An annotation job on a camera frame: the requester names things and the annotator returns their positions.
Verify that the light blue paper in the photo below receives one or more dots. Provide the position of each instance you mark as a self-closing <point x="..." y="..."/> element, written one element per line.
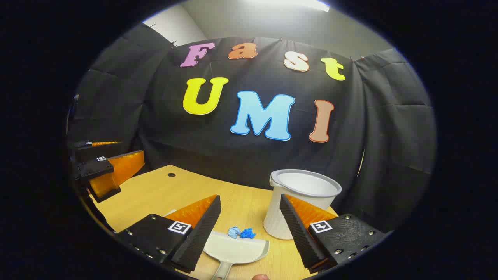
<point x="233" y="232"/>

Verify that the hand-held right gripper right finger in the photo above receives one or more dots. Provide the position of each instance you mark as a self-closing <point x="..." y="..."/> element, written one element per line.
<point x="299" y="237"/>

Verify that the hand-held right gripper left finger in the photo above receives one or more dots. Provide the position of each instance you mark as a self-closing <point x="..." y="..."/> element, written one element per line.
<point x="198" y="241"/>

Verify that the wooden desktop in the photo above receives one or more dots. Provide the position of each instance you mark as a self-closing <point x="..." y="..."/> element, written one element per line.
<point x="163" y="194"/>

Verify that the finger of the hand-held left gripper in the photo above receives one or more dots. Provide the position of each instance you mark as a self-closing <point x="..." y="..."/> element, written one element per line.
<point x="83" y="144"/>
<point x="93" y="169"/>

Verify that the dark blue paper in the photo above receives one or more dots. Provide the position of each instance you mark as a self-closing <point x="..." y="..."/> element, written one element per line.
<point x="248" y="233"/>

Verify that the white garbage bin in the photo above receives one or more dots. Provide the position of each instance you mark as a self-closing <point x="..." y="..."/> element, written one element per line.
<point x="303" y="184"/>

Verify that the white dustpan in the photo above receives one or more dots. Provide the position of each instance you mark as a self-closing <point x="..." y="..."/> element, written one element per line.
<point x="237" y="251"/>

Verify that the black backdrop cloth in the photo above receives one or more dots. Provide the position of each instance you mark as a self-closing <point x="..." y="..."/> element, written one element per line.
<point x="241" y="155"/>

